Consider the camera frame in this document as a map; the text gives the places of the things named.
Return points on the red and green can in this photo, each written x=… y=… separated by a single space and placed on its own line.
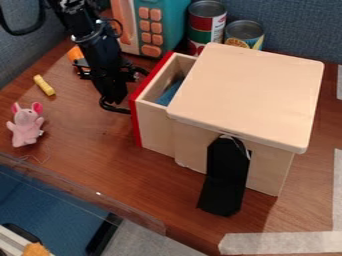
x=206 y=28

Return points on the blue cloth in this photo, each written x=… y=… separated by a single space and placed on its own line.
x=170 y=93

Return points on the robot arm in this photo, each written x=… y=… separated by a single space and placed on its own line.
x=78 y=18

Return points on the drawer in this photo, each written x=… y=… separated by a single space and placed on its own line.
x=153 y=126

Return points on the yellow and blue can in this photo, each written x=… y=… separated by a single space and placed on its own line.
x=244 y=35

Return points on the cabinet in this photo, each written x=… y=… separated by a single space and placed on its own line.
x=249 y=90

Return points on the yellow block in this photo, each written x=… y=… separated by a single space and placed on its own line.
x=44 y=85

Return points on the pink plush mouse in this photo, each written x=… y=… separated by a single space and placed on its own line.
x=26 y=126

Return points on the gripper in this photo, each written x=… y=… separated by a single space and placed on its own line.
x=104 y=58

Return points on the orange toy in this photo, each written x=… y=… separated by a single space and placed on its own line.
x=75 y=53

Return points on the toy microwave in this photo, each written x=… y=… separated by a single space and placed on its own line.
x=156 y=23

